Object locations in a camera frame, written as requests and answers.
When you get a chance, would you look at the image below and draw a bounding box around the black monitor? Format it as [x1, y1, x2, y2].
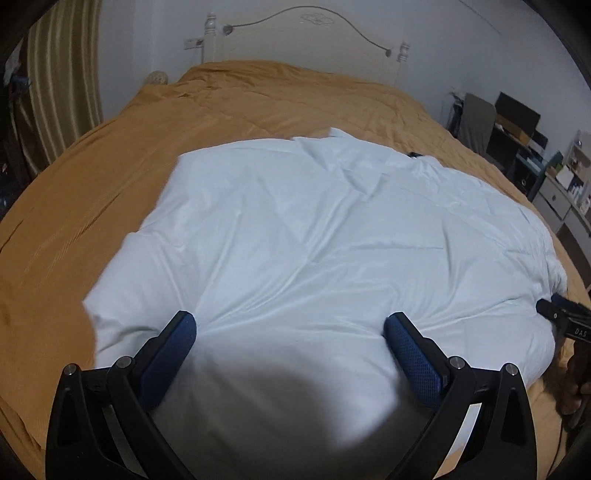
[494, 91, 542, 134]

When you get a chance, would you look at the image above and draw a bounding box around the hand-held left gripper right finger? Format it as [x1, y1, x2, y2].
[383, 311, 539, 480]

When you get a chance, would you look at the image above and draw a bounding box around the grey draped cloth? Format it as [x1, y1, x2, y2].
[457, 92, 498, 157]

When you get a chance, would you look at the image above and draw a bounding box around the person's right hand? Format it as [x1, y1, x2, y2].
[556, 344, 591, 417]

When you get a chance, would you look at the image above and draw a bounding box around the grey drawer cabinet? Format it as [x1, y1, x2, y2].
[531, 174, 591, 241]

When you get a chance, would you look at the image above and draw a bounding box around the orange bed quilt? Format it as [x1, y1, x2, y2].
[0, 60, 591, 480]

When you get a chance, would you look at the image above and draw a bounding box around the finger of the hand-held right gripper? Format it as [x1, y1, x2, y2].
[536, 294, 575, 325]

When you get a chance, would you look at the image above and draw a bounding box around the gold striped curtain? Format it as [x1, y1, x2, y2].
[21, 0, 105, 174]

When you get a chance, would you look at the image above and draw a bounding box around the cream wooden headboard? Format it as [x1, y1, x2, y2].
[202, 4, 411, 88]

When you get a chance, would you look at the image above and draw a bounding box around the brown cardboard box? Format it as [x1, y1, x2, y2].
[496, 121, 533, 145]

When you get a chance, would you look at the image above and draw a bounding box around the white puffer jacket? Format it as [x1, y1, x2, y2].
[83, 127, 570, 480]

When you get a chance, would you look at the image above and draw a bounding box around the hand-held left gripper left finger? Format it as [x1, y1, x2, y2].
[45, 310, 199, 480]

